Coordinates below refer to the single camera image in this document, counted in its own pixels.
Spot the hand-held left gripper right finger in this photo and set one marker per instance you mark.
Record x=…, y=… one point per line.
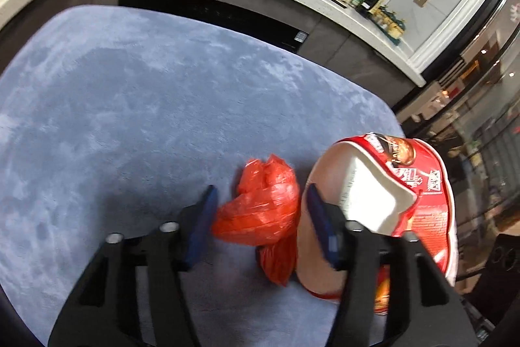
x=321, y=225

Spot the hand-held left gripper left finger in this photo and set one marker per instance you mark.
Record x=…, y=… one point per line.
x=203, y=225

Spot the red plastic bag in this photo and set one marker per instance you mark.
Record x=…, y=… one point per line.
x=260, y=213

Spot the red instant noodle cup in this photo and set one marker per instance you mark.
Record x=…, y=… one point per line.
x=422, y=176

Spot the spice jar set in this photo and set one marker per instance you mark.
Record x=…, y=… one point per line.
x=390, y=26

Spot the black built-in oven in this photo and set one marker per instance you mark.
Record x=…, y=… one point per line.
x=223, y=13

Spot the wall socket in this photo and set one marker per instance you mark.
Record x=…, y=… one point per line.
x=421, y=0

